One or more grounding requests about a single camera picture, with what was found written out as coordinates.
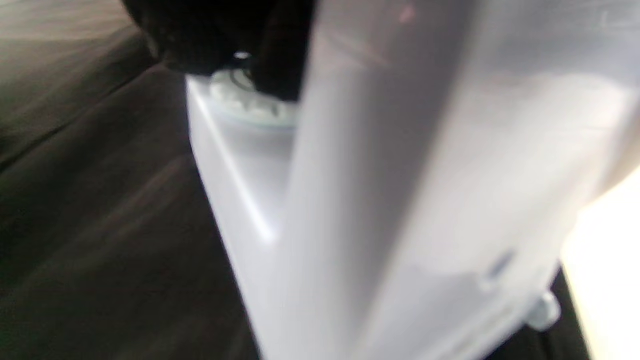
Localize person's right hand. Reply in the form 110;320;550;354
120;0;317;102

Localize black trousers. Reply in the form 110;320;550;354
0;0;596;360

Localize light blue electric iron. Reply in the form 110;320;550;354
185;0;640;360

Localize white table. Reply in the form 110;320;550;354
560;165;640;360

